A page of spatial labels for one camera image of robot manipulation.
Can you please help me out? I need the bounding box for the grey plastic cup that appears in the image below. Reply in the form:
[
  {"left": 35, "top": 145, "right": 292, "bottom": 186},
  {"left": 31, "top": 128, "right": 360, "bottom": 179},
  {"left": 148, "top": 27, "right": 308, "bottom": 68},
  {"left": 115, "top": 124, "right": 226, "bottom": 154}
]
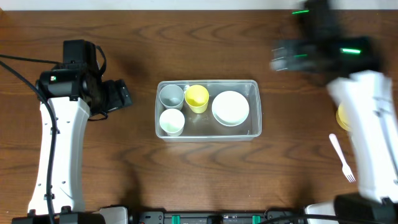
[{"left": 159, "top": 85, "right": 184, "bottom": 110}]

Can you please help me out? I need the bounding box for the white plastic cup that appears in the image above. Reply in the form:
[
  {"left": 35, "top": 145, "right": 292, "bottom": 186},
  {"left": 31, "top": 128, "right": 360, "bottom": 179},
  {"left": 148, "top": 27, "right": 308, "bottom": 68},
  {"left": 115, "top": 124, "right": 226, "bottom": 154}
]
[{"left": 159, "top": 109, "right": 185, "bottom": 137}]

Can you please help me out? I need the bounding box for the clear plastic container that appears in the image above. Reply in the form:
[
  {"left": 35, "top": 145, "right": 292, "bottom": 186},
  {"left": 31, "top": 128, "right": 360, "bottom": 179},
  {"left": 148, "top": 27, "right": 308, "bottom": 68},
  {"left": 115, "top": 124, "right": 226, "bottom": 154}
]
[{"left": 155, "top": 80, "right": 262, "bottom": 142}]

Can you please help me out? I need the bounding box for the yellow plastic cup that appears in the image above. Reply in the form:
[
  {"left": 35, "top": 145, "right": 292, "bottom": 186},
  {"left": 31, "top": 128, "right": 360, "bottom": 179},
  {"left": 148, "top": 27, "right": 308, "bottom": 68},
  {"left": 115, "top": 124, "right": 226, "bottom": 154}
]
[{"left": 185, "top": 85, "right": 210, "bottom": 114}]

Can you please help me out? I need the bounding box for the white bowl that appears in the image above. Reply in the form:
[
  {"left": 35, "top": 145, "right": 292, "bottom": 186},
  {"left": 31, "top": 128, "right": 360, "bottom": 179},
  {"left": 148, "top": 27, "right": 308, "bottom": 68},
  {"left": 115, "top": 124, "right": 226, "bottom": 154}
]
[{"left": 211, "top": 91, "right": 250, "bottom": 127}]

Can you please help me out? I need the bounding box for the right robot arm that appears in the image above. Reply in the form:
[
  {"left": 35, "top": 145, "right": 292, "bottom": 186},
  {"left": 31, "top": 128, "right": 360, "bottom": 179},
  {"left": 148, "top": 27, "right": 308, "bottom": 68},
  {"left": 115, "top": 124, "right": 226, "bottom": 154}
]
[{"left": 271, "top": 37, "right": 397, "bottom": 223}]

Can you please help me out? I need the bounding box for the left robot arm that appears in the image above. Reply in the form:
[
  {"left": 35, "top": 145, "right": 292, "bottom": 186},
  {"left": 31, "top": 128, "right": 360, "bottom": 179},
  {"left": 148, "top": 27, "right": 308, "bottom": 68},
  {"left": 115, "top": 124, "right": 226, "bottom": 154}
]
[{"left": 12, "top": 69, "right": 129, "bottom": 223}]

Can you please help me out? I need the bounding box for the yellow bowl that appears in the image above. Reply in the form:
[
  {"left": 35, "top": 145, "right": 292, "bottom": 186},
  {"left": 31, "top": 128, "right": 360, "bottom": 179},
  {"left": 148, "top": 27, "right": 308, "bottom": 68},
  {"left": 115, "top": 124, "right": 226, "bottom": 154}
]
[{"left": 336, "top": 103, "right": 351, "bottom": 132}]

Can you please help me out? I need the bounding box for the pink plastic fork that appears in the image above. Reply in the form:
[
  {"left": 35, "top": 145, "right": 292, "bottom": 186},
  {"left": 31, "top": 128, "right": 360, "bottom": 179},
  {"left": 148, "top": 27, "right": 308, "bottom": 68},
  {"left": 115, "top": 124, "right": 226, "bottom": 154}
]
[{"left": 329, "top": 133, "right": 356, "bottom": 183}]

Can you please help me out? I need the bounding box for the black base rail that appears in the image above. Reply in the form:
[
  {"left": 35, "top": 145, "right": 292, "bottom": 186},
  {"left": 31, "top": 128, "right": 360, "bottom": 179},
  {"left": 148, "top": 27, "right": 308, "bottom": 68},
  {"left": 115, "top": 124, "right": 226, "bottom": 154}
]
[{"left": 99, "top": 205, "right": 307, "bottom": 224}]

